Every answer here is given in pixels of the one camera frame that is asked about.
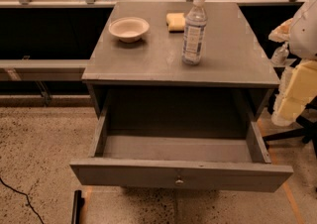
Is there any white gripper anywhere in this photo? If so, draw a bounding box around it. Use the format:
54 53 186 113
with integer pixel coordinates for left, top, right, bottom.
268 18 317 126

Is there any clear plastic water bottle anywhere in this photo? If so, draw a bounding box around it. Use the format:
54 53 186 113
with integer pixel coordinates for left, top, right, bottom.
182 0 207 65

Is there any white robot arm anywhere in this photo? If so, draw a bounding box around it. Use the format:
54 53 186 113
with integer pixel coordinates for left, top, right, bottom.
268 0 317 126

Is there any hand sanitizer pump bottle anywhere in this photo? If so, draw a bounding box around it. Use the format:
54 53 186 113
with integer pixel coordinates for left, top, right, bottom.
270 43 289 65

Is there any open grey top drawer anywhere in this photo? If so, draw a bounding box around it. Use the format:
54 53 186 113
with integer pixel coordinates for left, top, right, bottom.
70 101 293 192

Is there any black office chair base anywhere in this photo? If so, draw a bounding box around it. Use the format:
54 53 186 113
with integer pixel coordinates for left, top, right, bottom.
263 95 317 157

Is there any yellow sponge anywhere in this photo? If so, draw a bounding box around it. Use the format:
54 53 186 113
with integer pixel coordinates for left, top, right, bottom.
166 13 185 32

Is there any grey wooden cabinet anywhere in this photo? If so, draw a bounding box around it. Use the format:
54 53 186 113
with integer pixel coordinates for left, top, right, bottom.
83 2 278 138

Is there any white paper bowl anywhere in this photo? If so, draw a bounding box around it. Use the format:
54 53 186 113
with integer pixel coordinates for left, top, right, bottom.
108 17 150 43

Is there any metal frame rail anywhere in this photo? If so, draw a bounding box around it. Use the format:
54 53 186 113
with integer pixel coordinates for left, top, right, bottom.
0 59 88 81

